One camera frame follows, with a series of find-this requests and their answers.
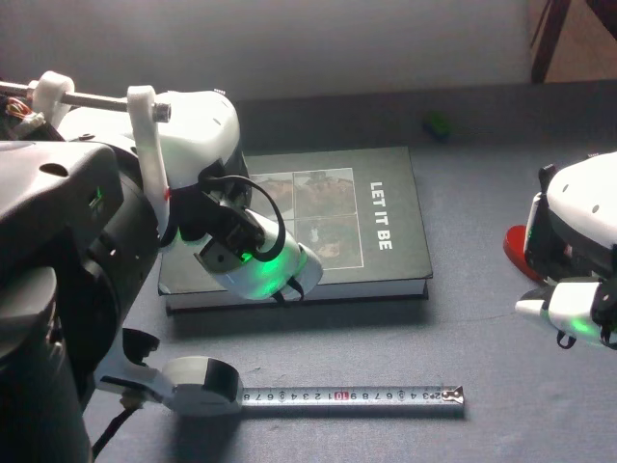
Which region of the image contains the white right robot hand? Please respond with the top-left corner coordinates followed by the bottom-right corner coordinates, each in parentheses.
top-left (514, 151), bottom-right (617, 351)

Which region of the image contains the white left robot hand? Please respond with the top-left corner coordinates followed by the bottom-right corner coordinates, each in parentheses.
top-left (156, 89), bottom-right (325, 304)

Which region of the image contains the white ruler strip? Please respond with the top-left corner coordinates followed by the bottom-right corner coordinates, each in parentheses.
top-left (161, 355), bottom-right (467, 420)

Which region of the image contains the black Beatles album box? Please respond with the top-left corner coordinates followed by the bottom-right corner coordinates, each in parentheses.
top-left (157, 146), bottom-right (434, 315)

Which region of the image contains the red heart block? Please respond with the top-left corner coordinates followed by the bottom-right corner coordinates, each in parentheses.
top-left (502, 224), bottom-right (549, 286)

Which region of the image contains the dark wooden chair leg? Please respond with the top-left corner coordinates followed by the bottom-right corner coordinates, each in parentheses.
top-left (529, 0), bottom-right (573, 84)

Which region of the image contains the green cylinder block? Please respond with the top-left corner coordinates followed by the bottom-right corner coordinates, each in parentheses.
top-left (421, 110), bottom-right (453, 143)

